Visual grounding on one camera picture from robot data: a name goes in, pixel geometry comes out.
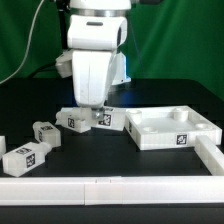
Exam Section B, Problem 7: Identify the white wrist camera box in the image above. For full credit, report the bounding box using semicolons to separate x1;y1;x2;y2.
67;15;127;50

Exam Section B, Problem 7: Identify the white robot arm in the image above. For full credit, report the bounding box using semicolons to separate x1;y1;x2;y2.
56;0;163;120

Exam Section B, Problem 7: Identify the black stand pole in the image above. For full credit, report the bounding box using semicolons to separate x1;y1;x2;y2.
53;0;70;51

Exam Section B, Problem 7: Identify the white cable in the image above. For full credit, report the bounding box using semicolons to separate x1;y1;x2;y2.
0;0;46;86

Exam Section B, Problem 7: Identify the white front fence rail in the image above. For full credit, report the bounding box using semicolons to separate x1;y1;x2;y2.
0;176;224;206

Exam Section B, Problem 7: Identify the white right fence rail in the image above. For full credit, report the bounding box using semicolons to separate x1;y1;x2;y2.
194;136;224;176

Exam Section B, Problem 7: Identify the black cable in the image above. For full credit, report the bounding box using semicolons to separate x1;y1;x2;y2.
27;61;61;80

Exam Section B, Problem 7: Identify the white square table top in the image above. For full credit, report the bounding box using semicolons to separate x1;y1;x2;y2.
125;106;222;150

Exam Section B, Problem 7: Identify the white fence rail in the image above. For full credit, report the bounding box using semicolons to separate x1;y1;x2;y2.
194;136;224;176
0;176;224;206

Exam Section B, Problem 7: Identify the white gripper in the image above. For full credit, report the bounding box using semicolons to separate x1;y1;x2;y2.
72;50;115;119

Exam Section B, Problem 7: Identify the white block at left edge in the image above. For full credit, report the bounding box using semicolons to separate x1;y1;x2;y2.
0;136;6;160

